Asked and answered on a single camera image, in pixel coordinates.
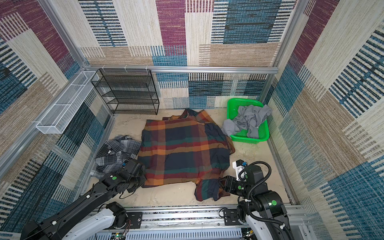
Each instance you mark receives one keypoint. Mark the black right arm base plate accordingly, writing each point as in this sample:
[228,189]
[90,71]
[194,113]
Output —
[234,217]

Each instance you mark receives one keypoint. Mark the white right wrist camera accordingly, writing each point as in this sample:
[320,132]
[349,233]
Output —
[239,167]

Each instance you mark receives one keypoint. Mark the green plastic basket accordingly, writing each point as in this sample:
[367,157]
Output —
[232,111]

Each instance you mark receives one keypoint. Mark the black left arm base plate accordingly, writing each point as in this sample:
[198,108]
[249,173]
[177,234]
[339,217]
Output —
[132,220]

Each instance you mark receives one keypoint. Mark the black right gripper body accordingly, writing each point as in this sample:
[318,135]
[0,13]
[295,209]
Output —
[238,188]

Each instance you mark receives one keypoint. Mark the grey plaid long sleeve shirt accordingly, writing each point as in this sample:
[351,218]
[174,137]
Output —
[114,153]

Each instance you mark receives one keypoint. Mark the white wire mesh tray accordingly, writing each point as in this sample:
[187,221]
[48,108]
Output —
[56,120]

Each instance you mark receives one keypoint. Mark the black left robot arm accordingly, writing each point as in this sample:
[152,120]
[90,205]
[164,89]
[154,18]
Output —
[74,222]

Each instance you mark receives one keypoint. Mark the multicolour plaid long sleeve shirt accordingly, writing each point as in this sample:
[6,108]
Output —
[186,148]

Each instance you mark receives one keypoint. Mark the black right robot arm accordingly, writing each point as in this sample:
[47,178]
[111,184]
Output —
[261,209]

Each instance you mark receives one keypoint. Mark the aluminium mounting rail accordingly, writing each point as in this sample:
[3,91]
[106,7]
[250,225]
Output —
[176,223]

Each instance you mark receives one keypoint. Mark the black wire mesh shelf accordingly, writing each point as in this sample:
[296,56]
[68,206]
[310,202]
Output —
[131,91]

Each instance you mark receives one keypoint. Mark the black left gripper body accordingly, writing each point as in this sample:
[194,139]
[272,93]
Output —
[136,182]

